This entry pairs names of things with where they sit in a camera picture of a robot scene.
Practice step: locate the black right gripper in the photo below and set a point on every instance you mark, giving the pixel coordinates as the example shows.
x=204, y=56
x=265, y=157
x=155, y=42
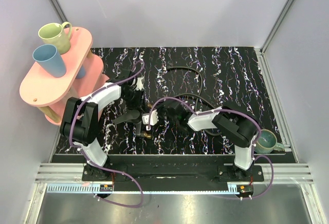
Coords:
x=159, y=108

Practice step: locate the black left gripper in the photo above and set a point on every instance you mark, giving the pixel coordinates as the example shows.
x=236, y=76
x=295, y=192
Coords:
x=138, y=108

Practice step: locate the grey faucet with brass fittings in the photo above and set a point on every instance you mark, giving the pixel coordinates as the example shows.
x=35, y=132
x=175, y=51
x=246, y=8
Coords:
x=133, y=114

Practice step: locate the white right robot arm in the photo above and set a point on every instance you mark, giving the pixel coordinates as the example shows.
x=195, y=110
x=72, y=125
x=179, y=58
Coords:
x=240, y=128

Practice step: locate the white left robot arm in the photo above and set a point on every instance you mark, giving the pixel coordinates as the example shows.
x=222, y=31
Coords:
x=80, y=120

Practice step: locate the black marble pattern mat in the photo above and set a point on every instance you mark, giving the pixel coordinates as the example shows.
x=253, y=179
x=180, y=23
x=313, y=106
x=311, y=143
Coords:
x=192, y=78

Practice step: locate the pink two-tier wooden shelf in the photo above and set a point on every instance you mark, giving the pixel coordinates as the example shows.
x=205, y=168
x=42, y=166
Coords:
x=50, y=94

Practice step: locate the blue plastic cup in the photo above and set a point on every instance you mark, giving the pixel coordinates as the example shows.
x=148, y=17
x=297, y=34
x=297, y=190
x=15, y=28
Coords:
x=81, y=73
x=49, y=58

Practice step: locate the teal ceramic mug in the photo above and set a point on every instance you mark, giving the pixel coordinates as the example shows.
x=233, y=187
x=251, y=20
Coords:
x=267, y=143

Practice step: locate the green ceramic mug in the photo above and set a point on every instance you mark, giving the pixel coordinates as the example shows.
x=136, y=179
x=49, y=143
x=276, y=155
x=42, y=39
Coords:
x=58, y=35

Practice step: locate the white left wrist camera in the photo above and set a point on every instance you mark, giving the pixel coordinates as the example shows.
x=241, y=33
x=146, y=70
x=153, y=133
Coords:
x=139, y=85

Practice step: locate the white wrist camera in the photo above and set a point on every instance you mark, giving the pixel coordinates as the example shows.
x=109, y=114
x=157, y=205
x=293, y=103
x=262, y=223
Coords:
x=150, y=119
x=139, y=85

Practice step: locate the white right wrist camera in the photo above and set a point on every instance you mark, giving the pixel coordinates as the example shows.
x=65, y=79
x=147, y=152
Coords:
x=150, y=119

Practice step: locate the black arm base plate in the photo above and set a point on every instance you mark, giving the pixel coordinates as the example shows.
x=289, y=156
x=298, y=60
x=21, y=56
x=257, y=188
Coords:
x=210, y=171

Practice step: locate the aluminium frame rail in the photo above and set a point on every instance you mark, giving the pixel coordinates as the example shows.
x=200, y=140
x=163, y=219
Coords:
x=67, y=178

